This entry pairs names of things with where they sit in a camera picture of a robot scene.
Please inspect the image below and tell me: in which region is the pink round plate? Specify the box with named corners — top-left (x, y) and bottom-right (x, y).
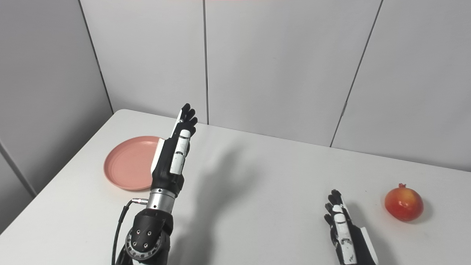
top-left (104, 136), bottom-right (164, 191)

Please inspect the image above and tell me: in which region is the red yellow pomegranate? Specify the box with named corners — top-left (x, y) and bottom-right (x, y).
top-left (385, 183), bottom-right (424, 222)

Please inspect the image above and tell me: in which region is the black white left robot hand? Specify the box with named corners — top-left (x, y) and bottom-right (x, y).
top-left (150, 103), bottom-right (198, 198)

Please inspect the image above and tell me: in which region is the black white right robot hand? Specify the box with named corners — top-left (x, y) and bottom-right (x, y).
top-left (323, 189), bottom-right (379, 265)

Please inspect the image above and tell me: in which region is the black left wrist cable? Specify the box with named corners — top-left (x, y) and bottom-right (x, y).
top-left (111, 198), bottom-right (149, 265)

